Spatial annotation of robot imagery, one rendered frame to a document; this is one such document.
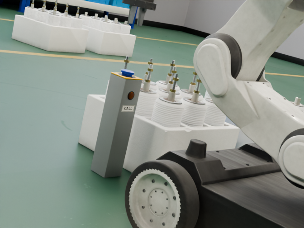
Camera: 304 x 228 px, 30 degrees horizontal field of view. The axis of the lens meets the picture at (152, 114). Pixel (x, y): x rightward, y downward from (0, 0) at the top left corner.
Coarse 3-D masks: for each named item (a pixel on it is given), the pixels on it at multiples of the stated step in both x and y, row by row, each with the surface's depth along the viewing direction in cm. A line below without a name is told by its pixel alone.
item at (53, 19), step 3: (54, 9) 401; (54, 12) 401; (48, 15) 399; (51, 15) 398; (54, 15) 398; (57, 15) 400; (48, 18) 399; (51, 18) 398; (54, 18) 398; (57, 18) 399; (60, 18) 402; (48, 21) 399; (51, 21) 399; (54, 21) 399; (57, 21) 400; (51, 24) 399; (54, 24) 400; (57, 24) 401
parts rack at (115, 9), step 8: (0, 0) 683; (24, 0) 643; (48, 0) 666; (64, 0) 683; (72, 0) 692; (80, 0) 702; (24, 8) 646; (96, 8) 724; (104, 8) 734; (112, 8) 743; (120, 8) 754; (104, 16) 814
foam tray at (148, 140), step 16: (96, 96) 196; (96, 112) 193; (96, 128) 193; (144, 128) 177; (160, 128) 172; (176, 128) 176; (192, 128) 181; (208, 128) 186; (224, 128) 192; (128, 144) 182; (144, 144) 177; (160, 144) 172; (176, 144) 176; (208, 144) 188; (224, 144) 195; (128, 160) 182; (144, 160) 177
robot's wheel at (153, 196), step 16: (160, 160) 133; (144, 176) 135; (160, 176) 133; (176, 176) 128; (128, 192) 138; (144, 192) 136; (160, 192) 133; (176, 192) 128; (192, 192) 128; (128, 208) 138; (144, 208) 136; (160, 208) 133; (176, 208) 130; (192, 208) 127; (144, 224) 136; (160, 224) 133; (176, 224) 128; (192, 224) 129
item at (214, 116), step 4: (204, 100) 196; (208, 104) 193; (212, 104) 193; (208, 108) 193; (212, 108) 193; (216, 108) 192; (208, 112) 193; (212, 112) 193; (216, 112) 193; (220, 112) 193; (208, 116) 194; (212, 116) 193; (216, 116) 193; (220, 116) 194; (224, 116) 195; (204, 120) 194; (208, 120) 194; (212, 120) 193; (216, 120) 193; (220, 120) 194; (224, 120) 196; (212, 124) 194; (216, 124) 194; (220, 124) 195
